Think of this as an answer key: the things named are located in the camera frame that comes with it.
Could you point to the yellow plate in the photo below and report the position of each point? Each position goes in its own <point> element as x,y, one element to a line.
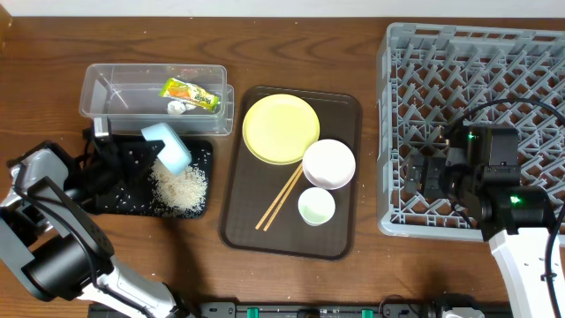
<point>278,129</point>

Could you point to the grey dishwasher rack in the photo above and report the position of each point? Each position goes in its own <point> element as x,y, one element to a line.
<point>429,75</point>

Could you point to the brown serving tray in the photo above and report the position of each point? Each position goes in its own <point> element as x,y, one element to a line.
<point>253,185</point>

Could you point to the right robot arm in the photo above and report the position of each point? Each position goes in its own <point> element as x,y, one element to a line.
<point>481,178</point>

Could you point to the clear plastic waste bin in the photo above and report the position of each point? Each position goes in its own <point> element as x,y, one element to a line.
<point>129,96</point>

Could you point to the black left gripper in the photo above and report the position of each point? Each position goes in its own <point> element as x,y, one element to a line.
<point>122,165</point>

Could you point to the pile of rice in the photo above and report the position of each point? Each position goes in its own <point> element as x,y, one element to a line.
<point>181,190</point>

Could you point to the wooden chopstick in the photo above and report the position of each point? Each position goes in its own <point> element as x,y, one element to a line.
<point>276,201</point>
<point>282,203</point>

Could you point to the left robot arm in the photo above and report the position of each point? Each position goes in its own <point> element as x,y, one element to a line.
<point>50,242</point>

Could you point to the black waste tray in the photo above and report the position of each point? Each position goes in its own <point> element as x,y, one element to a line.
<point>132,203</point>

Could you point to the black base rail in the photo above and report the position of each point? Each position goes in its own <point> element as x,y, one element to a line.
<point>447,305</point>

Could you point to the wooden chopstick right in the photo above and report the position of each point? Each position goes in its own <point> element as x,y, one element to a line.
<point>282,203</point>

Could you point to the white green cup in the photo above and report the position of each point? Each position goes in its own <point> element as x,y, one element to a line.
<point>316,206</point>

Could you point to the pink white bowl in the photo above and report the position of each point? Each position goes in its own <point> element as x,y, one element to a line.
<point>329,164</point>

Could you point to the white crumpled paper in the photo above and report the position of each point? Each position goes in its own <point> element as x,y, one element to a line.
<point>176,107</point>

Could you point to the green orange snack wrapper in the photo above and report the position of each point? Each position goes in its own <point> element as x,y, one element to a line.
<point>191,93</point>

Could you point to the wooden chopstick left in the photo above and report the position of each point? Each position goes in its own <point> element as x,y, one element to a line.
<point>276,201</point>

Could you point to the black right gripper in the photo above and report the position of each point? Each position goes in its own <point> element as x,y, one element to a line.
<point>435,166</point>

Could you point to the light blue bowl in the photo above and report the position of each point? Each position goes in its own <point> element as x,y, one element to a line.
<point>175,156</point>

